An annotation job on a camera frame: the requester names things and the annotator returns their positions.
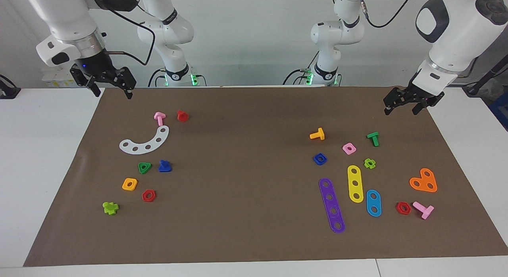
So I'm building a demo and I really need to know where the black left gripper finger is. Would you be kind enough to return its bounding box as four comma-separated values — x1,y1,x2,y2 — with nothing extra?
383,88,402,115
412,99,429,116

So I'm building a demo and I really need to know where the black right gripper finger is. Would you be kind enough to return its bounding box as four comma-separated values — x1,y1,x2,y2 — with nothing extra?
86,76,102,98
119,66,137,100

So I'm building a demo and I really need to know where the large pink toy screw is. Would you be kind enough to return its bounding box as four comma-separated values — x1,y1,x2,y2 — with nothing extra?
412,201,435,220

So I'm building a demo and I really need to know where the white curved perforated strip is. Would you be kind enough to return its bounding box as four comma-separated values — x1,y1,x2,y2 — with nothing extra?
119,125,170,155

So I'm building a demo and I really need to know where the black tripod stand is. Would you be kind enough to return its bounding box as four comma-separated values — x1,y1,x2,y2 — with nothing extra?
462,54,508,97

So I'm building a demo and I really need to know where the orange heart plate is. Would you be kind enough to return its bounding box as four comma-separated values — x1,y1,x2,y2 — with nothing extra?
409,168,438,193

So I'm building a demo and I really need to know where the blue crate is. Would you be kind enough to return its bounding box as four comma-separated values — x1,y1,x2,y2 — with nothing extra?
489,91,508,131

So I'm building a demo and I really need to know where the black table clamp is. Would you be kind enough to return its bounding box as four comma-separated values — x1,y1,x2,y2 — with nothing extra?
0,75,21,100

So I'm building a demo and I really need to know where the yellow three-hole strip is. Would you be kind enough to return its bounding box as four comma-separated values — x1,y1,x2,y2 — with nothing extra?
347,165,364,204

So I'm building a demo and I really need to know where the blue two-hole strip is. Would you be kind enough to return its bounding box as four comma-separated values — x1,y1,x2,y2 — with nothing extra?
366,189,382,217

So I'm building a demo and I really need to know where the purple four-hole strip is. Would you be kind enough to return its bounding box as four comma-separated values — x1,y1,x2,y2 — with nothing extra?
319,178,346,234

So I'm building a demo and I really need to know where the brown table mat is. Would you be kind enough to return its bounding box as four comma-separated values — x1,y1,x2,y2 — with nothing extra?
23,86,508,267

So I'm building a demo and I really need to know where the black base cable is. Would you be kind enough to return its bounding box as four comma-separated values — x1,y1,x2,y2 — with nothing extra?
148,68,165,87
283,51,320,86

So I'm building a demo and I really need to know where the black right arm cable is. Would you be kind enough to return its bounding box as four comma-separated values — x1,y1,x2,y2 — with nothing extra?
104,3,156,66

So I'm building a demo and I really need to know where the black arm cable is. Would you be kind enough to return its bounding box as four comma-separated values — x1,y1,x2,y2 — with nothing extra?
104,3,156,66
359,0,417,29

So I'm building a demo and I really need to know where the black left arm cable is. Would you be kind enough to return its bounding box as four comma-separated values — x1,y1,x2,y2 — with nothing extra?
359,0,417,29

